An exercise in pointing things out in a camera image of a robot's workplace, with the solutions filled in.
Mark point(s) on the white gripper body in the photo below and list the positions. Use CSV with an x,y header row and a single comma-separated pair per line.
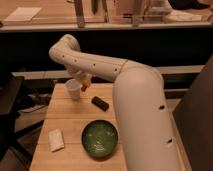
x,y
76,73

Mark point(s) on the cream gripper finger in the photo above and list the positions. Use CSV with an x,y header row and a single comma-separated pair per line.
x,y
86,81

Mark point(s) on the metal post left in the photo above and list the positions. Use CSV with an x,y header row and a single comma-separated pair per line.
x,y
79,13

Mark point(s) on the metal post right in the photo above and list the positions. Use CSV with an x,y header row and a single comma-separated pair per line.
x,y
136,12

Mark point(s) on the black chair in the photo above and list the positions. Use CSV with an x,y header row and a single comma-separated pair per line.
x,y
10,96

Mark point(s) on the black rectangular block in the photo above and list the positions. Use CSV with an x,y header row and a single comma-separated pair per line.
x,y
100,103

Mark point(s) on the white paper sheet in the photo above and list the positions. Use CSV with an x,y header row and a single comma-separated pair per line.
x,y
22,14

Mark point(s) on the metal post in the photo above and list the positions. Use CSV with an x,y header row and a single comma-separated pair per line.
x,y
79,13
136,12

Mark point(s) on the white ceramic cup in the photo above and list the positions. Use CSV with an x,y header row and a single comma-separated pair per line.
x,y
73,88

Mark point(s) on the green bowl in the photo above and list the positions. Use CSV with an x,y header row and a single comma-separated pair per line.
x,y
99,139

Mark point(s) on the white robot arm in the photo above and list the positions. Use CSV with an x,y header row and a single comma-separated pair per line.
x,y
140,108

